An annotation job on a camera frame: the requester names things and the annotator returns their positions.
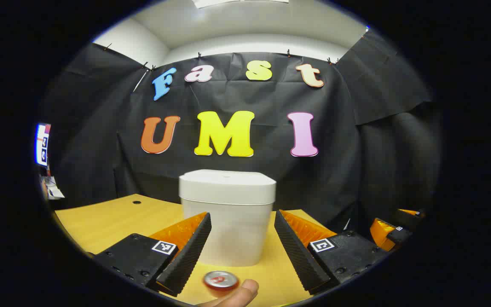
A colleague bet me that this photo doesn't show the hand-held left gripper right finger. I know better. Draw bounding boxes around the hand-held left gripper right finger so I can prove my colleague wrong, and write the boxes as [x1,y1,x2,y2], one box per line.
[274,209,389,295]

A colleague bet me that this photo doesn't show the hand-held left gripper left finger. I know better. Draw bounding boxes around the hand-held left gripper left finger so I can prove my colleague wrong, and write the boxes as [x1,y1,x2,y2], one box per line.
[93,211,212,297]

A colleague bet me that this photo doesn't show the red pop can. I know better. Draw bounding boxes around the red pop can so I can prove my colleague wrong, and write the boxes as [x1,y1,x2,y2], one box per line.
[203,271,240,298]

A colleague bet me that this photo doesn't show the white desktop garbage bin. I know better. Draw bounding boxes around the white desktop garbage bin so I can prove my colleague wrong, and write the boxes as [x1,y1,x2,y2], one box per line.
[179,169,277,267]

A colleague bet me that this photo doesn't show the wooden desktop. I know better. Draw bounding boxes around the wooden desktop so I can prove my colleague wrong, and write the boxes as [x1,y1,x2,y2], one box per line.
[55,194,340,307]

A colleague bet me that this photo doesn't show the black backdrop cloth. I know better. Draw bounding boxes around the black backdrop cloth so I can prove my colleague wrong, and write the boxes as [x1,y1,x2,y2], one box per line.
[41,30,442,239]

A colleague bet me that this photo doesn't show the white papers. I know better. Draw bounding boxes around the white papers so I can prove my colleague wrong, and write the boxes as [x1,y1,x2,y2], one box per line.
[42,176,65,200]

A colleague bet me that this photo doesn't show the computer monitor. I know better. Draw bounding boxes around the computer monitor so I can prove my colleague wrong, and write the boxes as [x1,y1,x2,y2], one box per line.
[36,123,52,167]

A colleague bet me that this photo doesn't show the ceiling light panel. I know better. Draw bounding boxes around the ceiling light panel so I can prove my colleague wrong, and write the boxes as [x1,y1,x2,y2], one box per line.
[194,0,289,9]

